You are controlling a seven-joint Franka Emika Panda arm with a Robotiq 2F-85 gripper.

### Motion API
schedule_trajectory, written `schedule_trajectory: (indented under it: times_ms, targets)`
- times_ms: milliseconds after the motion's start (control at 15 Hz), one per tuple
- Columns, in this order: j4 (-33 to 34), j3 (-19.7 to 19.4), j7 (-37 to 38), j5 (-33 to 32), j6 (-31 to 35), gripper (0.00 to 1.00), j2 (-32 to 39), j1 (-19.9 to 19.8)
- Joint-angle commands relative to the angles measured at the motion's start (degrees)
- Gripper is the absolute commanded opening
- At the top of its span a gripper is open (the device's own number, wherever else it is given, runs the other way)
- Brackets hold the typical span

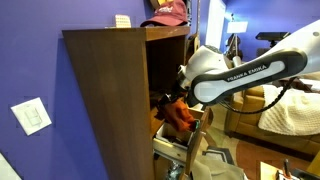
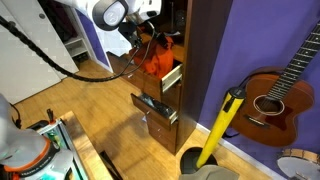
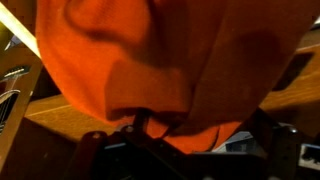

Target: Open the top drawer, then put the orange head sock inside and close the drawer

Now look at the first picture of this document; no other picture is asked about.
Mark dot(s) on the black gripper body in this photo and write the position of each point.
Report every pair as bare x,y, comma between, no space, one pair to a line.
171,95

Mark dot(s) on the orange head sock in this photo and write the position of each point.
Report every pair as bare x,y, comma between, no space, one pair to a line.
178,115

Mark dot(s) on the brown drawer with white rail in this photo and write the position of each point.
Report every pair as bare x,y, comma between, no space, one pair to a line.
173,150

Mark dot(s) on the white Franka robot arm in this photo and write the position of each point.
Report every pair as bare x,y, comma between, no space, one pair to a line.
240,80

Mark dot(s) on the tall brown wooden cabinet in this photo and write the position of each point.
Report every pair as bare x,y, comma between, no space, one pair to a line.
110,100

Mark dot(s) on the tan leather sofa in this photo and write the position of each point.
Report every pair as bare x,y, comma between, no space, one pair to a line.
240,123

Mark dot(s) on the maroon baseball cap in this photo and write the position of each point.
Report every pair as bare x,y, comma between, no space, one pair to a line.
170,15

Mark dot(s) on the white panel door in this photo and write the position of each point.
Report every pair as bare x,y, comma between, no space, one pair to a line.
215,23

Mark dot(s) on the grey cloth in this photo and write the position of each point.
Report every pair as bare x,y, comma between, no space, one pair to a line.
216,170

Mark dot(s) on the beige grid block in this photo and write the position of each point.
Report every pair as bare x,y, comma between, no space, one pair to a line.
123,21

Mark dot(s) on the tripod with white board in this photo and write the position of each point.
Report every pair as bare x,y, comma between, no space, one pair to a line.
237,28

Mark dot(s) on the multicolour patterned rug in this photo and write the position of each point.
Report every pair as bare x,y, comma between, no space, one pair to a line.
253,156

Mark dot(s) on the black flat device on stand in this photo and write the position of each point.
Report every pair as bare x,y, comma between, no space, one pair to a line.
271,36

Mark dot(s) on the cream knitted blanket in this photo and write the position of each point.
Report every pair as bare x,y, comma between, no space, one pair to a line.
293,113

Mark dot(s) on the light wooden table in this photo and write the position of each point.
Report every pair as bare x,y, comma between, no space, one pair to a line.
268,171

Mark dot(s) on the white flat panel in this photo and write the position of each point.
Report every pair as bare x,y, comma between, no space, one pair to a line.
6,170

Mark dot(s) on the white light switch plate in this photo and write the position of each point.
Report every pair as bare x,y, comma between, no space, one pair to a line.
30,116

